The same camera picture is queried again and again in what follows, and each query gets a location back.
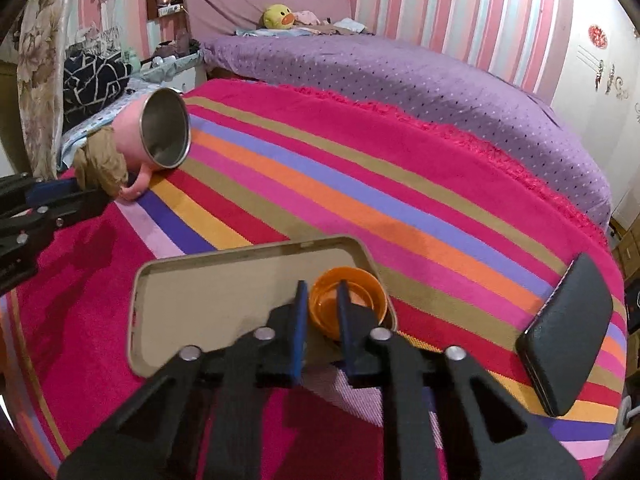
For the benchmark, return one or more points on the pink cloth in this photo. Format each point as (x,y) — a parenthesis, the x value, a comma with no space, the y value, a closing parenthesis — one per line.
(307,17)

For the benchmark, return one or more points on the beige metal tray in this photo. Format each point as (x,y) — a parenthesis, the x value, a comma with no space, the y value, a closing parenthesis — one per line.
(210,295)

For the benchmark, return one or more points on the pink covered headboard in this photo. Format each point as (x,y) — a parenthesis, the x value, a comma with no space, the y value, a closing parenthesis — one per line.
(225,5)

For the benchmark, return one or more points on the red paper decoration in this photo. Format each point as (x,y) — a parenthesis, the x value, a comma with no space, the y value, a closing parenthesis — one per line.
(597,35)

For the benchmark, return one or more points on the white wardrobe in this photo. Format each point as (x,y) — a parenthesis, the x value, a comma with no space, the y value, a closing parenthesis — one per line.
(600,110)

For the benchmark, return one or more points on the black wallet case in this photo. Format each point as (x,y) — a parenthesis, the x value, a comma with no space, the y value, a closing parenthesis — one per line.
(565,335)

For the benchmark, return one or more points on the yellow duck plush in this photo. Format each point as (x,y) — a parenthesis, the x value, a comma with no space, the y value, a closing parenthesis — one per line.
(277,17)

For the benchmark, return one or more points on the purple dotted bedspread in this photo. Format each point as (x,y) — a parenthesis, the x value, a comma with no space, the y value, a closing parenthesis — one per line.
(400,85)

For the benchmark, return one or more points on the red striped blanket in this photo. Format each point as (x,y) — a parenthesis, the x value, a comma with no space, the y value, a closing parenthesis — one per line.
(350,180)

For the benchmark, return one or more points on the white and blue cloth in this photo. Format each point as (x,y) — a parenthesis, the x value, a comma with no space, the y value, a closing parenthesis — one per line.
(350,25)

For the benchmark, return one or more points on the white power strip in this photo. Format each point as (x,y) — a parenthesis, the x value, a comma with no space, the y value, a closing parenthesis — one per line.
(170,9)

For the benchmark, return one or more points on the brown paper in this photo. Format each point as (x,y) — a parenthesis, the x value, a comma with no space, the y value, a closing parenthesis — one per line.
(102,160)

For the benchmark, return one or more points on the floral beige curtain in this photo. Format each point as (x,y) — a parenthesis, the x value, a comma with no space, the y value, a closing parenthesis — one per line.
(40,60)

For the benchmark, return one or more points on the pink steel-lined mug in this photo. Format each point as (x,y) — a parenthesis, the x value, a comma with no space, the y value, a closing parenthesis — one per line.
(130,135)

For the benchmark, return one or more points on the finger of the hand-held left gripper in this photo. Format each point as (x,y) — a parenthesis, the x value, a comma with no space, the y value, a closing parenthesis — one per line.
(50,191)
(80,205)

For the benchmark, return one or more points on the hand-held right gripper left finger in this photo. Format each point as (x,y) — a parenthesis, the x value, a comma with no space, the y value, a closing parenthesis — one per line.
(299,330)

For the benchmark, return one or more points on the orange plastic bowl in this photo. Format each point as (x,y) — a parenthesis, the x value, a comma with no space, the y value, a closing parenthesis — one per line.
(325,305)

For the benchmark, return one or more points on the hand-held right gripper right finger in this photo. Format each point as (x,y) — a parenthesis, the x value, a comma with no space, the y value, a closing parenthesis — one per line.
(346,325)

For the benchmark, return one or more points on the dark patterned cloth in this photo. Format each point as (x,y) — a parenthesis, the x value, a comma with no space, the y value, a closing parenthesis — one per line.
(92,85)

